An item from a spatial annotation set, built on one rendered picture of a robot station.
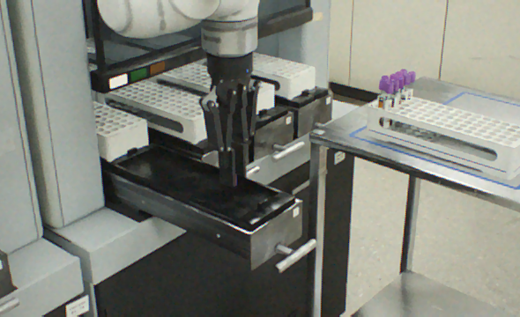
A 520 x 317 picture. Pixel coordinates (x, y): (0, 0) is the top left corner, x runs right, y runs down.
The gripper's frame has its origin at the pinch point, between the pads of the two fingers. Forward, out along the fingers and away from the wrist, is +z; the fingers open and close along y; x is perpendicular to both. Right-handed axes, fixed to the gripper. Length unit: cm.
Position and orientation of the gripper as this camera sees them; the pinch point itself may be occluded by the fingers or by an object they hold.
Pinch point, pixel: (233, 163)
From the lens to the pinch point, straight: 121.6
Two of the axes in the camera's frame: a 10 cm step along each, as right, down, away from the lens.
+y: -6.4, 3.4, -6.9
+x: 7.7, 2.7, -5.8
